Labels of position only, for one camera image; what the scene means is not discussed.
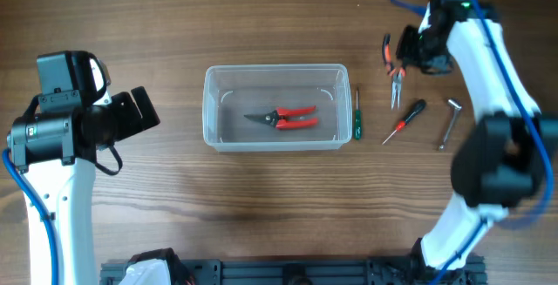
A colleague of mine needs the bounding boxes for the orange black needle-nose pliers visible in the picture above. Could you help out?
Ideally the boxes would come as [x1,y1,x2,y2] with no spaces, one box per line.
[382,34,406,109]

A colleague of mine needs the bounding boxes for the clear plastic container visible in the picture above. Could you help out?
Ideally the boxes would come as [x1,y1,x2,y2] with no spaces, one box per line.
[202,64,352,152]

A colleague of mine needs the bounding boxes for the green handle screwdriver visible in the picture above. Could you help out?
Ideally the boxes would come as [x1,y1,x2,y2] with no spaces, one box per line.
[353,86,362,140]

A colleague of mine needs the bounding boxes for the red handle snips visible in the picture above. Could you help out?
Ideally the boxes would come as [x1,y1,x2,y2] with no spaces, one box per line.
[244,105,319,130]

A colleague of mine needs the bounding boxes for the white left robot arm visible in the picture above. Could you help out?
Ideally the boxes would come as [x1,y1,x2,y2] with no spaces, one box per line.
[3,86,160,284]

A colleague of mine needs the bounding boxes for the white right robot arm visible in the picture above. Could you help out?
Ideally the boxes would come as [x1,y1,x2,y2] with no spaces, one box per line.
[393,0,557,284]

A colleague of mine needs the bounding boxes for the silver socket wrench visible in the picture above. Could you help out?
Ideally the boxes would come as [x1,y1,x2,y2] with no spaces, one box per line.
[438,98,462,151]

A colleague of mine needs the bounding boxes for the black red handle screwdriver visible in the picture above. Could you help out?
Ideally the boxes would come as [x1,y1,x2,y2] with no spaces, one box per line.
[382,99,426,145]

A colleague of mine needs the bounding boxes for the black aluminium base frame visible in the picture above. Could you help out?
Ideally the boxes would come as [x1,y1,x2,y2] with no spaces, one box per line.
[99,255,488,285]

